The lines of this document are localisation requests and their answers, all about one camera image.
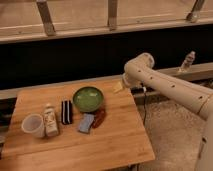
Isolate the left metal railing post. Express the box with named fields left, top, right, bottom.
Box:
left=36, top=0, right=56, bottom=36

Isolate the red brown utensil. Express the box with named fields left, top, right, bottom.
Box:
left=92, top=109, right=106, bottom=128

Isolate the green ceramic bowl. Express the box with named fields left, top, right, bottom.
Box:
left=73, top=86, right=104, bottom=113

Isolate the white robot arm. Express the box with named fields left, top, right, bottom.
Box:
left=113, top=53, right=213, bottom=171

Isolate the blue sponge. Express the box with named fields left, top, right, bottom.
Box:
left=78, top=113, right=94, bottom=134

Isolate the black striped block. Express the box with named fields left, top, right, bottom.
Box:
left=61, top=100, right=73, bottom=125

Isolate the middle metal railing post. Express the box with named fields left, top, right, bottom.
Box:
left=108, top=0, right=118, bottom=30

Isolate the clear plastic water bottle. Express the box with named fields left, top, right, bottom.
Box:
left=179, top=51, right=195, bottom=73

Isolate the small white bottle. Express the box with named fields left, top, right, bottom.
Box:
left=44, top=103, right=59, bottom=137

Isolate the metal railing post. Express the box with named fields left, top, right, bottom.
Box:
left=108, top=0, right=118, bottom=30
left=36, top=0, right=56, bottom=36
left=186, top=0, right=205, bottom=23

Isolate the translucent plastic cup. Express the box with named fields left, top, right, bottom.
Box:
left=21, top=114, right=45, bottom=138

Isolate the right metal railing post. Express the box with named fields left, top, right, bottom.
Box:
left=186, top=0, right=205, bottom=23

